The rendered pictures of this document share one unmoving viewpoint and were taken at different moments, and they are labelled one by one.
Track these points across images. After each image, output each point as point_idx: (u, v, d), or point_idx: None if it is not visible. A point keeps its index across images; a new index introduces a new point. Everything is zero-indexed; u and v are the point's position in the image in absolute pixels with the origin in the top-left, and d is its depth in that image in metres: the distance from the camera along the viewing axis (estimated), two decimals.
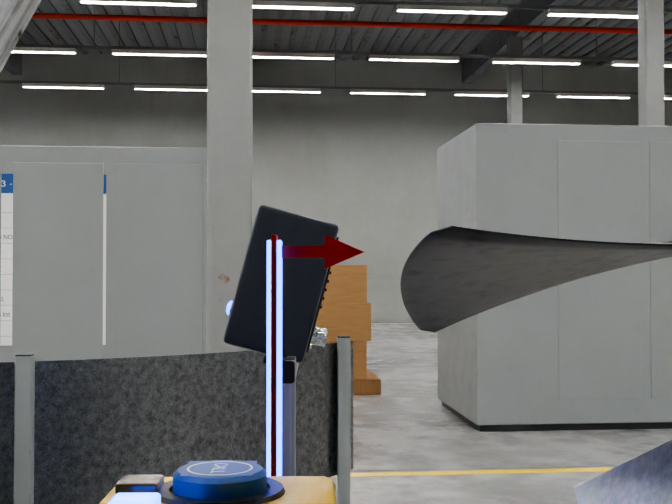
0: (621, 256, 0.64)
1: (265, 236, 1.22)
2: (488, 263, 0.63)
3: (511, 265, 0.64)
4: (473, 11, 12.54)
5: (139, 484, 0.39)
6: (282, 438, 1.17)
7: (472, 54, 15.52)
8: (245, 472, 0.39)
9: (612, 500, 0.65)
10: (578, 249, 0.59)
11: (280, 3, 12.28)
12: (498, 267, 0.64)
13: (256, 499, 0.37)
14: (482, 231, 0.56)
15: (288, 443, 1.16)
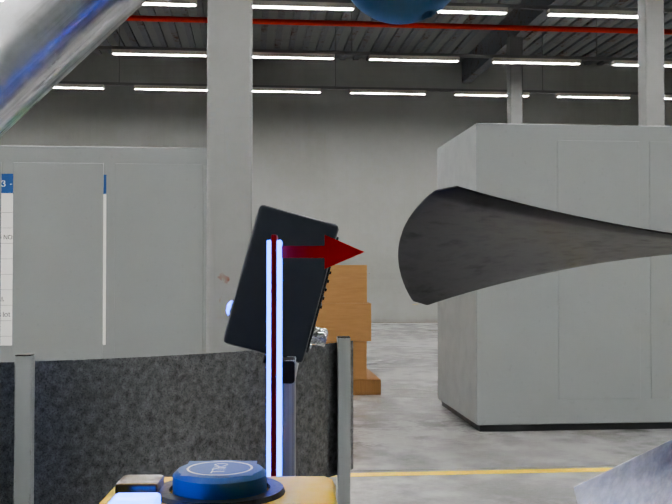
0: (621, 243, 0.64)
1: (265, 236, 1.22)
2: (488, 234, 0.63)
3: (510, 239, 0.64)
4: (473, 11, 12.54)
5: (139, 484, 0.39)
6: (282, 438, 1.17)
7: (472, 54, 15.52)
8: (245, 472, 0.39)
9: (612, 500, 0.65)
10: (579, 227, 0.59)
11: (280, 3, 12.28)
12: (497, 240, 0.64)
13: (256, 499, 0.37)
14: (486, 195, 0.56)
15: (288, 443, 1.16)
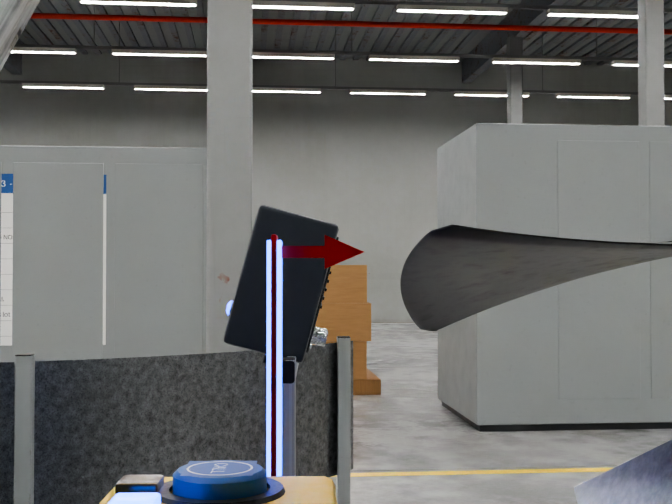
0: None
1: (265, 236, 1.22)
2: None
3: None
4: (473, 11, 12.54)
5: (139, 484, 0.39)
6: (282, 438, 1.17)
7: (472, 54, 15.52)
8: (245, 472, 0.39)
9: (612, 500, 0.65)
10: None
11: (280, 3, 12.28)
12: None
13: (256, 499, 0.37)
14: None
15: (288, 443, 1.16)
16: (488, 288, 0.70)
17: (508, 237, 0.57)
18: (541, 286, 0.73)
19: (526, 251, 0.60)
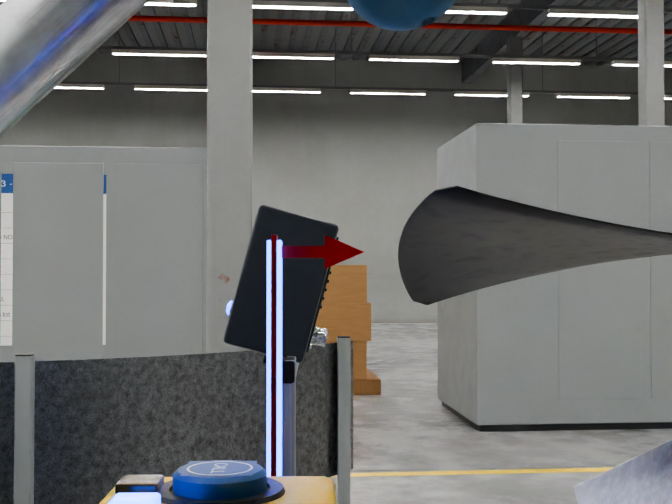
0: None
1: (265, 236, 1.22)
2: None
3: None
4: (473, 11, 12.54)
5: (139, 484, 0.39)
6: (282, 438, 1.17)
7: (472, 54, 15.52)
8: (245, 472, 0.39)
9: (612, 500, 0.65)
10: None
11: (280, 3, 12.28)
12: None
13: (256, 499, 0.37)
14: None
15: (288, 443, 1.16)
16: (485, 264, 0.70)
17: (511, 206, 0.57)
18: (538, 270, 0.73)
19: (527, 225, 0.60)
